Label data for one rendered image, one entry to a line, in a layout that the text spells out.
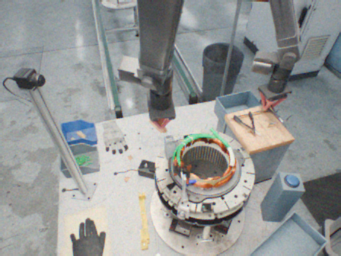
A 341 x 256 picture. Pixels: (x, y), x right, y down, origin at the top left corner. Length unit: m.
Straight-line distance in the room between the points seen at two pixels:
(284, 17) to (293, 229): 0.60
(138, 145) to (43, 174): 1.23
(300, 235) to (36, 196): 1.87
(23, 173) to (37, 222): 0.49
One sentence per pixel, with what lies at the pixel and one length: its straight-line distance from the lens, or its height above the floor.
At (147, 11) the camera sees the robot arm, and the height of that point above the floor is 1.64.
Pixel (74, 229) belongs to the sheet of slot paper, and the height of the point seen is 0.78.
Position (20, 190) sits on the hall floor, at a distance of 2.34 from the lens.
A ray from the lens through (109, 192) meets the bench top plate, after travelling 1.15.
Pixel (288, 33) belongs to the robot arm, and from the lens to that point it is 0.81.
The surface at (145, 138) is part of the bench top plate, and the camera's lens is 1.31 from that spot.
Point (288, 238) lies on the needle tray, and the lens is 0.86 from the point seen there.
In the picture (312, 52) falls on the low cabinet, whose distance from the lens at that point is 3.18.
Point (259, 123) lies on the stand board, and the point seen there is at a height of 1.07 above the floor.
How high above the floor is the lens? 1.77
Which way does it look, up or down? 47 degrees down
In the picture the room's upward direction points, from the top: straight up
